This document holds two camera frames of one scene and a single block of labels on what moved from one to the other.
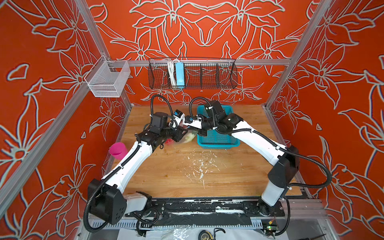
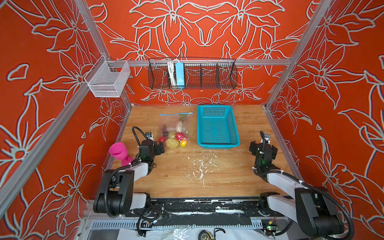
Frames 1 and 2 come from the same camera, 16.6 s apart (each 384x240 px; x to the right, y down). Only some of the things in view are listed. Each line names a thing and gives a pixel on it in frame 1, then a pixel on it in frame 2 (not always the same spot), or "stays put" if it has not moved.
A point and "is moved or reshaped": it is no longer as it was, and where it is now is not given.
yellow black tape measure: [205, 235] stays put
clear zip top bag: [186, 138] is moved or reshaped
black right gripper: [202, 132] → [254, 147]
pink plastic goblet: [118, 150] stays put
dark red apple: [169, 141] is moved or reshaped
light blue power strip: [180, 74] stays put
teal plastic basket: [215, 139] stays put
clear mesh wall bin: [106, 77] stays put
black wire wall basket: [199, 74] stays put
